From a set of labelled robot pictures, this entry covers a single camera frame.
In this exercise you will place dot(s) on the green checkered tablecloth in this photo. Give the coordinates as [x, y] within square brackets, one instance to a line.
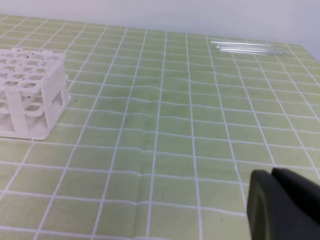
[160, 136]

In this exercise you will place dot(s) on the clear glass test tube lying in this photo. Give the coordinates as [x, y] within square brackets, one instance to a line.
[250, 47]
[240, 44]
[281, 54]

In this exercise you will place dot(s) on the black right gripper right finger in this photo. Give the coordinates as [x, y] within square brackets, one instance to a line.
[304, 192]

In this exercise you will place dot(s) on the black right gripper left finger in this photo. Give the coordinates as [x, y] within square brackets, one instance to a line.
[272, 214]

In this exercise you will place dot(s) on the white plastic test tube rack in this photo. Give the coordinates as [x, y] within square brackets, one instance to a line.
[33, 92]

